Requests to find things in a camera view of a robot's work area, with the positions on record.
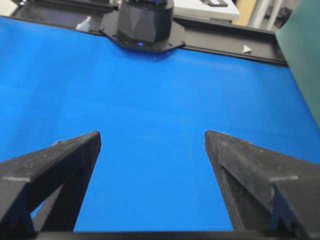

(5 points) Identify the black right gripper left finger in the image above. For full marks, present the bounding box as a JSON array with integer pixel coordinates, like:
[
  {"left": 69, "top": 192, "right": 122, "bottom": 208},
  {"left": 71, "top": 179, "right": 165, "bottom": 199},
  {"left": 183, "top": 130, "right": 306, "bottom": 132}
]
[{"left": 0, "top": 130, "right": 101, "bottom": 235}]

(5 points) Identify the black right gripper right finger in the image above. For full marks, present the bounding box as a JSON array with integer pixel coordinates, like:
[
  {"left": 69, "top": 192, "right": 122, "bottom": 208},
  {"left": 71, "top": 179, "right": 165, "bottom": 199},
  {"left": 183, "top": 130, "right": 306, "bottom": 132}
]
[{"left": 204, "top": 130, "right": 320, "bottom": 238}]

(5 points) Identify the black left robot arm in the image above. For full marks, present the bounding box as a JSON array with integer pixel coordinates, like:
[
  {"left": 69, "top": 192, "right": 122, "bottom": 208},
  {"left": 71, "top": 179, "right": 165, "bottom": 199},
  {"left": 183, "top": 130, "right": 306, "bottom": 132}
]
[{"left": 100, "top": 0, "right": 185, "bottom": 53}]

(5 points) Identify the blue table mat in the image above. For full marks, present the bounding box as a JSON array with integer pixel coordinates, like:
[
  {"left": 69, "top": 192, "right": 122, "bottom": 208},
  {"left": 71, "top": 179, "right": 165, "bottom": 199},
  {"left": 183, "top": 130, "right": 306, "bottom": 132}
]
[{"left": 0, "top": 17, "right": 320, "bottom": 232}]

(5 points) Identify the small white paper scrap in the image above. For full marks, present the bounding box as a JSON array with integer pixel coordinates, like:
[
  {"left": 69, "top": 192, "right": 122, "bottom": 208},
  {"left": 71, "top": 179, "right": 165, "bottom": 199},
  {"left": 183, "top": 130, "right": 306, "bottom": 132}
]
[{"left": 242, "top": 44, "right": 252, "bottom": 54}]

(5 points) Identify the dark green board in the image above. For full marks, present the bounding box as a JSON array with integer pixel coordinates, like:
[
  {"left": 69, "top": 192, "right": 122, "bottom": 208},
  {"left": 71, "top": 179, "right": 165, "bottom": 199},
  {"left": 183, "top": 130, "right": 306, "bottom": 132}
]
[{"left": 275, "top": 0, "right": 320, "bottom": 140}]

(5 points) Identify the black aluminium frame rail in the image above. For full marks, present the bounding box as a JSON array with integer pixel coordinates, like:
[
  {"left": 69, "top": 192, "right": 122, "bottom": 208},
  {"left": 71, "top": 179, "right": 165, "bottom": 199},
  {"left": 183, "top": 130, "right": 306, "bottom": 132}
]
[{"left": 9, "top": 0, "right": 287, "bottom": 66}]

